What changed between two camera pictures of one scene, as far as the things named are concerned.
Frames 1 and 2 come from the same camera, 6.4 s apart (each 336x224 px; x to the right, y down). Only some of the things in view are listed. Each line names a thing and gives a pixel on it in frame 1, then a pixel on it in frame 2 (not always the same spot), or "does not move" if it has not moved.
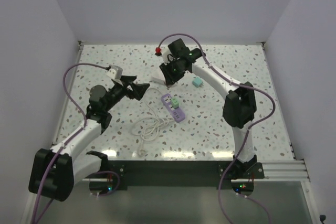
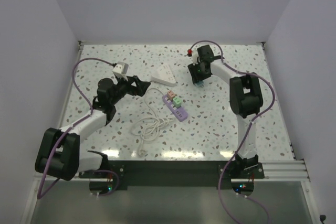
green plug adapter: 175,101 does not move
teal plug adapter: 197,82 does not move
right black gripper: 170,78 → 196,77
